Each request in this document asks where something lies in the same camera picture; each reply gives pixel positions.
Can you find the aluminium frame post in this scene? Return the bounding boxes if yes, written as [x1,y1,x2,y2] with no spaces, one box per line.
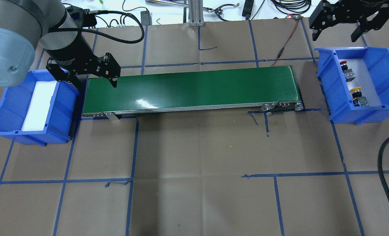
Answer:
[188,0,204,27]

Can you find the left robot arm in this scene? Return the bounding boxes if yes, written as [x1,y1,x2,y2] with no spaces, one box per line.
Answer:
[0,0,121,89]

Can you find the red black conveyor wires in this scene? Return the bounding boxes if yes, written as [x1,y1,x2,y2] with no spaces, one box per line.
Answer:
[271,15,301,67]

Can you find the blue destination bin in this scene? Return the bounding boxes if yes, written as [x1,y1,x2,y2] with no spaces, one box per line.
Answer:
[316,47,389,125]

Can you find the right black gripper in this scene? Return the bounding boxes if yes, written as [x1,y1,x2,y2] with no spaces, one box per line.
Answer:
[309,0,389,42]

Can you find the yellow push button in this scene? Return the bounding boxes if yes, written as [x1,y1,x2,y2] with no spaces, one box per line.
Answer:
[349,87,369,107]

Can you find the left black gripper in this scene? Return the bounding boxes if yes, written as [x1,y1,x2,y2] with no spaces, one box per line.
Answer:
[46,52,121,94]

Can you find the green conveyor belt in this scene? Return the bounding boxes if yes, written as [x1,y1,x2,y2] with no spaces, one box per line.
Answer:
[82,66,304,119]

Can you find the black power adapter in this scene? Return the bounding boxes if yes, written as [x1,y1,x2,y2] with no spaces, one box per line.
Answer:
[140,10,152,26]

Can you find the blue source bin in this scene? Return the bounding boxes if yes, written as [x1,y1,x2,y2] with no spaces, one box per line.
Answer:
[0,70,80,146]

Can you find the white foam pad source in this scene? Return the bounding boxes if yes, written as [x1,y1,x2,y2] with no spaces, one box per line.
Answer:
[21,81,58,131]

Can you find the white foam pad destination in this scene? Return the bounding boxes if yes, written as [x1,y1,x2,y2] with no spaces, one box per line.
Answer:
[339,59,381,106]

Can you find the red push button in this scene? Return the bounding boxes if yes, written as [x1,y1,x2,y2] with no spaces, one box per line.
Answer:
[339,60,356,82]

